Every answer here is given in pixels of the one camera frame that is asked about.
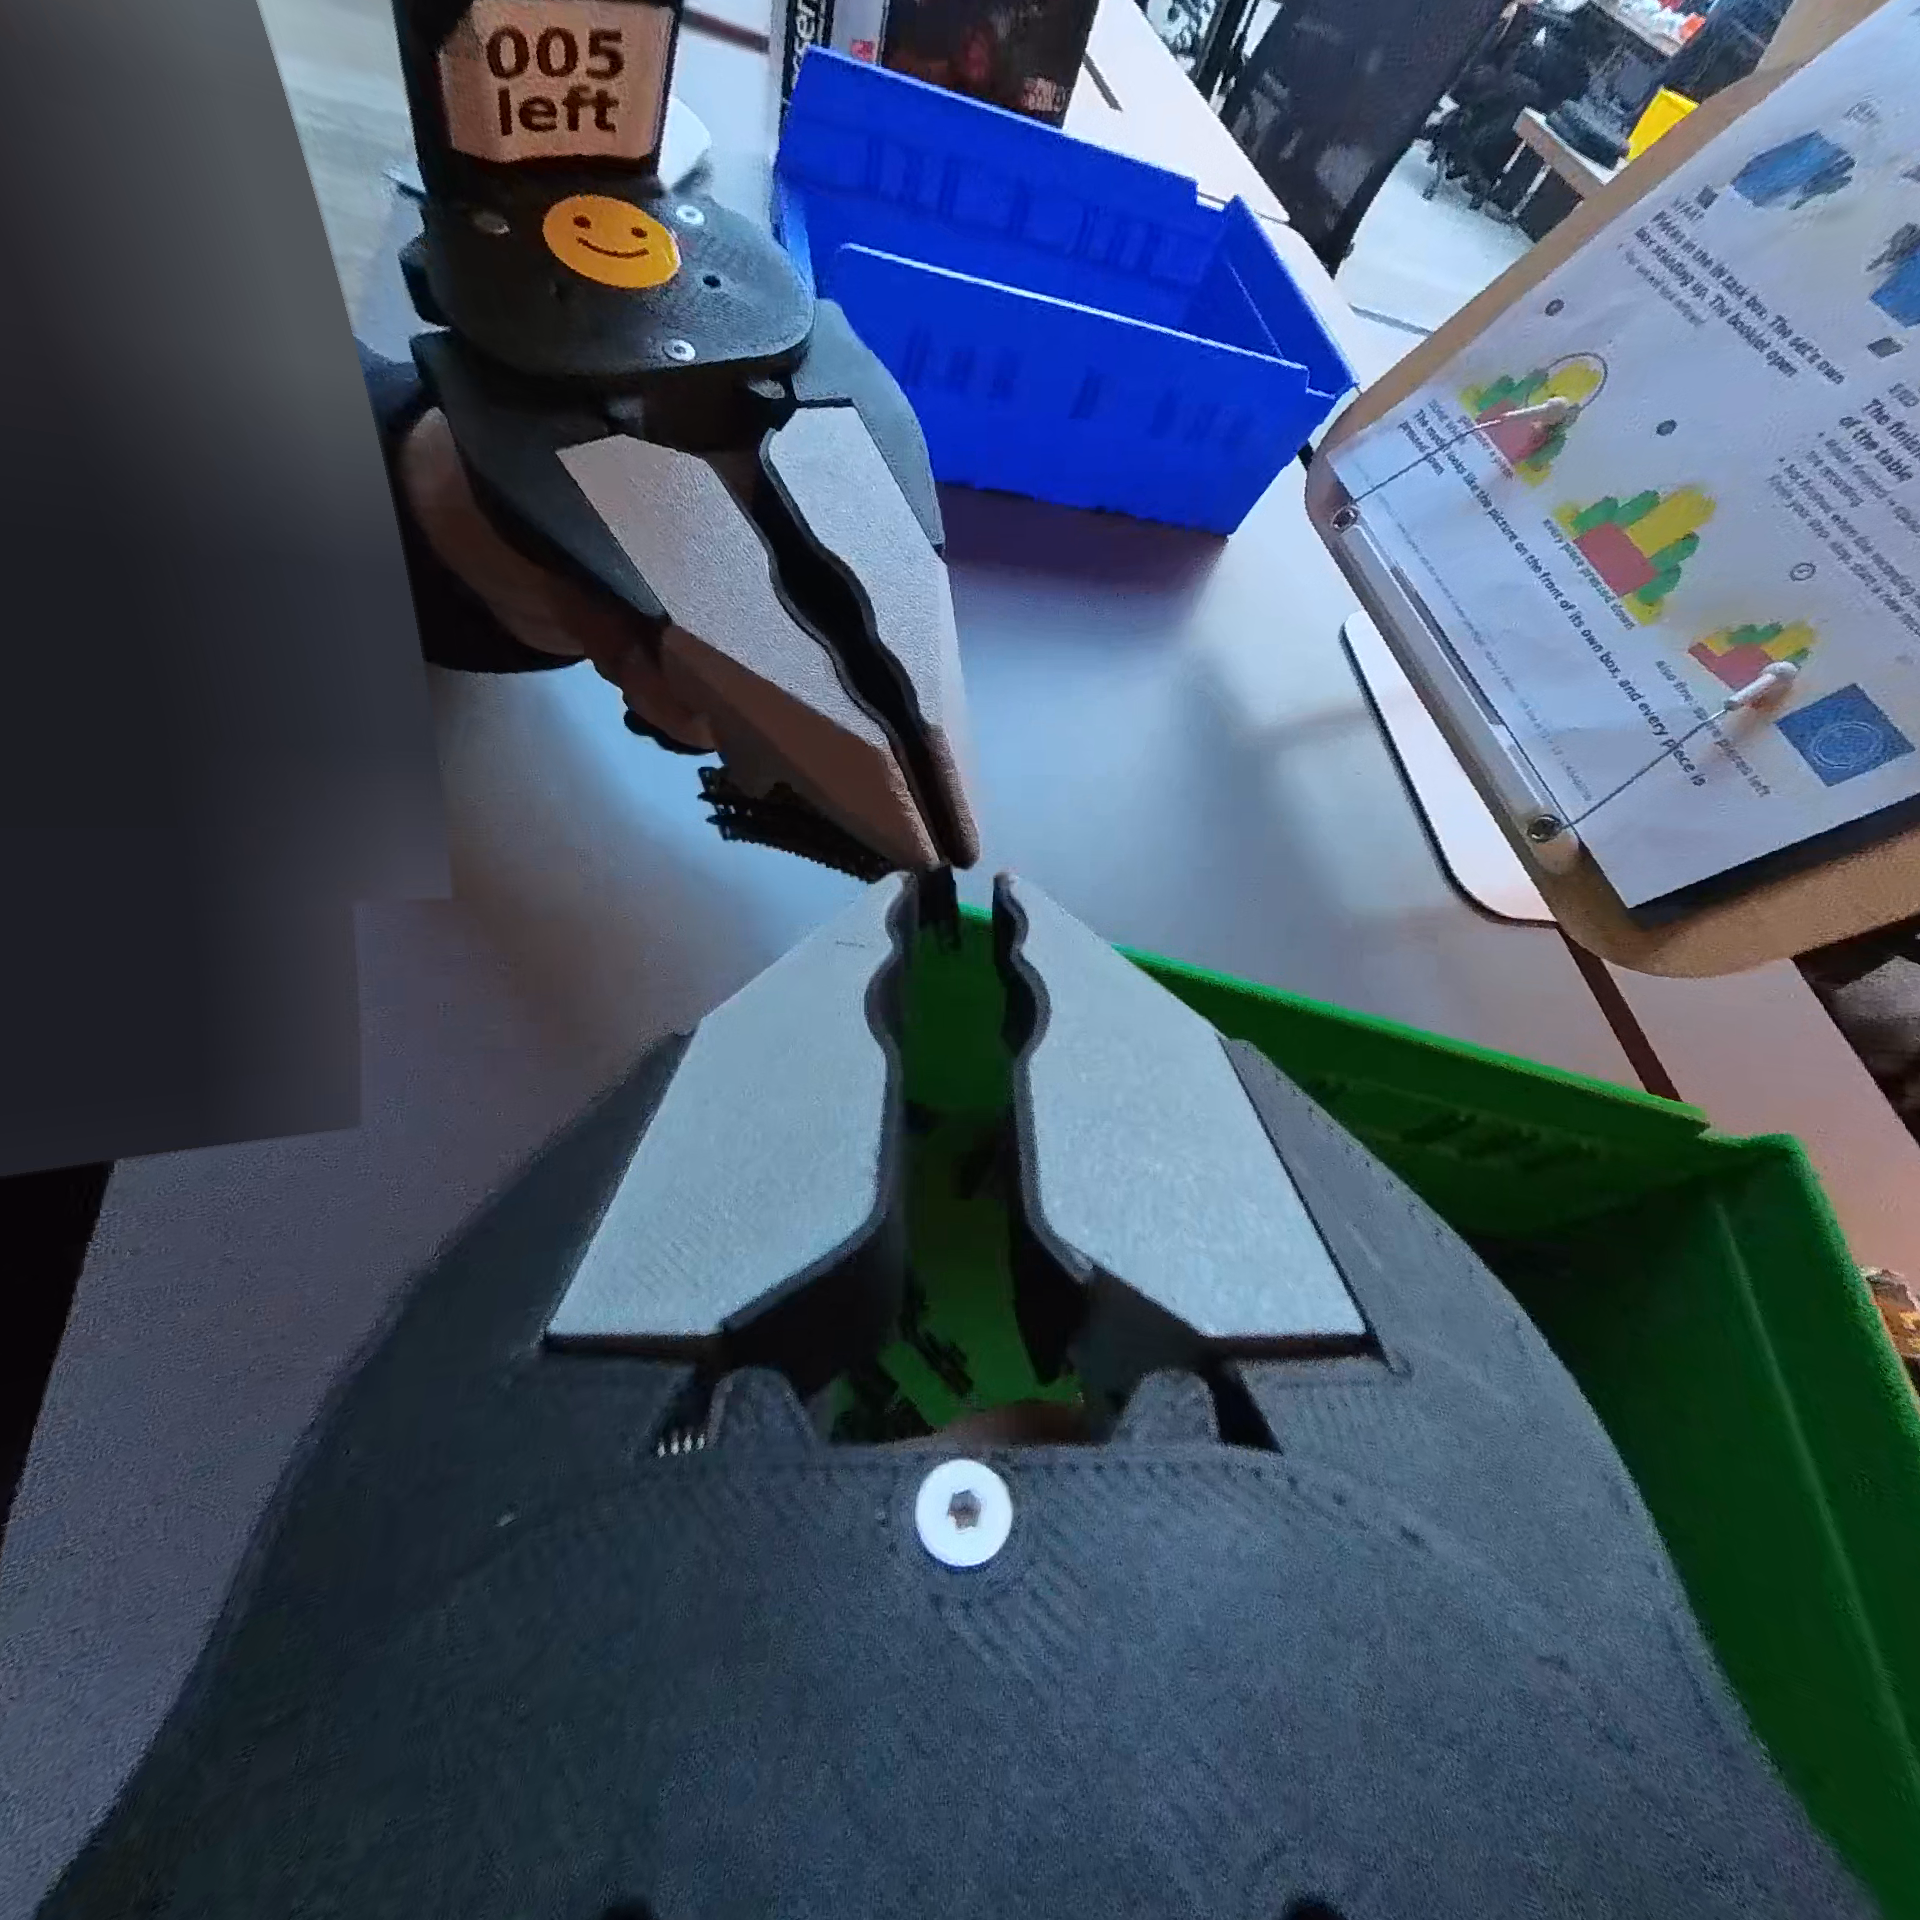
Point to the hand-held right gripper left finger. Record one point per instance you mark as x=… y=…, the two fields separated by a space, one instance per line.
x=735 y=1185

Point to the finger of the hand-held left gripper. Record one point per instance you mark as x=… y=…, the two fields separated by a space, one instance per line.
x=705 y=569
x=885 y=556

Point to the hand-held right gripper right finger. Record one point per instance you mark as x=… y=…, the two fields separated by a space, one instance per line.
x=1200 y=1185

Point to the black lego tread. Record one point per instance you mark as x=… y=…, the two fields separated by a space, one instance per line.
x=781 y=825

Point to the green plastic bin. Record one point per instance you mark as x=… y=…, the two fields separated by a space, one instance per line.
x=1725 y=1348

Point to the person's left forearm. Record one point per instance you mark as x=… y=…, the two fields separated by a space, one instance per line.
x=386 y=404

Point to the dark lego set box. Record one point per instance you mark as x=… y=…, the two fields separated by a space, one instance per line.
x=990 y=54

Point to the person's left hand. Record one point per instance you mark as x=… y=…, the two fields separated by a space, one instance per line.
x=495 y=563

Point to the blue plastic bin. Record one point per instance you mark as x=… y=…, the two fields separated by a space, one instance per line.
x=1049 y=329

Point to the white stand base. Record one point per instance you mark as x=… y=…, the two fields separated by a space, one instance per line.
x=1425 y=779

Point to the wooden document stand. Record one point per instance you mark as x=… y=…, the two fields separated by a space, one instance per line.
x=1681 y=938

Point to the black mesh office chair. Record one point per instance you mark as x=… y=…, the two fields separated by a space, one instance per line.
x=1349 y=106

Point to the printed instruction sheet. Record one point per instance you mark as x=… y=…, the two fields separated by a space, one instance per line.
x=1694 y=524

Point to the yellow storage box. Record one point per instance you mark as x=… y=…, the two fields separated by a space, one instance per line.
x=1664 y=123

